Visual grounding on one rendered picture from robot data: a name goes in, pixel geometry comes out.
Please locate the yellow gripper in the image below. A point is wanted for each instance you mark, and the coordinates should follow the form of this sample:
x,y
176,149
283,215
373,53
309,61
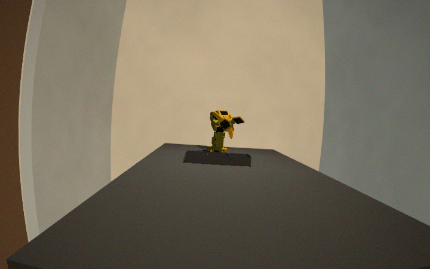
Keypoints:
x,y
227,124

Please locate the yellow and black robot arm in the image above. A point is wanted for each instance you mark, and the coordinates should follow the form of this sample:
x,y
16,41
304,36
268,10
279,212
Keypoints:
x,y
219,135

